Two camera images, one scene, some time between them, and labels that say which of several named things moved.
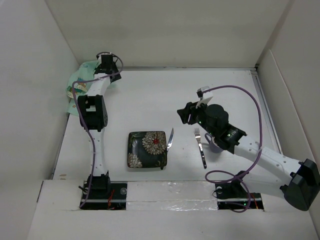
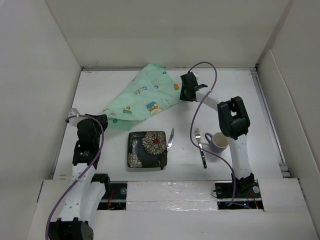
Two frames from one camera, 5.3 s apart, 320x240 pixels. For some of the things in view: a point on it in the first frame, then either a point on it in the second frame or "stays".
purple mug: [214, 147] stays
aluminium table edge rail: [190, 68] stays
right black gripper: [190, 108] to [183, 96]
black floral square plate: [147, 149] stays
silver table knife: [170, 140] stays
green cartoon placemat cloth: [83, 71] to [152, 90]
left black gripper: [117, 77] to [102, 118]
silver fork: [198, 136] stays
